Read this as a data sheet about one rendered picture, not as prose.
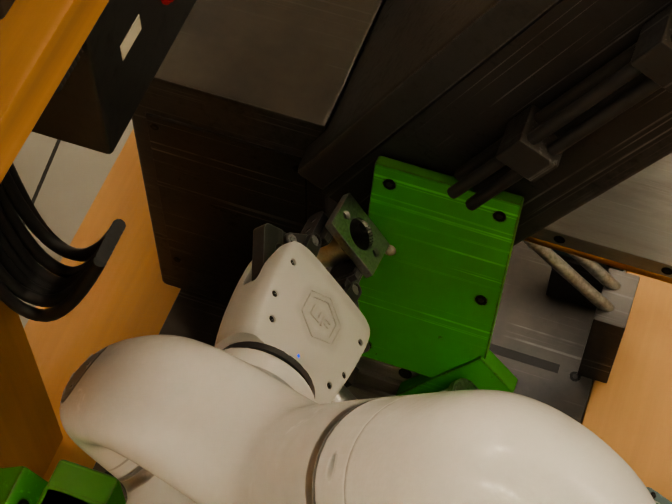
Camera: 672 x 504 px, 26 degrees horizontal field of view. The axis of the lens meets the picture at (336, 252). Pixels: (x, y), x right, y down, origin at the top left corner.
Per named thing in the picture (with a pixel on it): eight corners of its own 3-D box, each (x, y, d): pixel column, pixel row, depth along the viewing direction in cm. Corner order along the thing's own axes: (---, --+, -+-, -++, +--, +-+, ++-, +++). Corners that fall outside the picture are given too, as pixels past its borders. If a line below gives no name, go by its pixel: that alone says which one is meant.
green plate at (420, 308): (501, 328, 128) (545, 142, 114) (477, 394, 122) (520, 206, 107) (377, 290, 130) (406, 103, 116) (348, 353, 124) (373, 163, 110)
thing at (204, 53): (424, 113, 160) (443, -122, 131) (330, 341, 144) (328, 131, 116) (268, 69, 163) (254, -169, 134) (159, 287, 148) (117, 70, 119)
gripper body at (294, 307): (340, 432, 101) (389, 325, 109) (250, 328, 97) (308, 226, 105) (264, 455, 105) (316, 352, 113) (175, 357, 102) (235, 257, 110)
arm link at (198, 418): (167, 413, 67) (21, 426, 95) (412, 618, 71) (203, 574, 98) (279, 267, 70) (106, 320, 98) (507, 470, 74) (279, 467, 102)
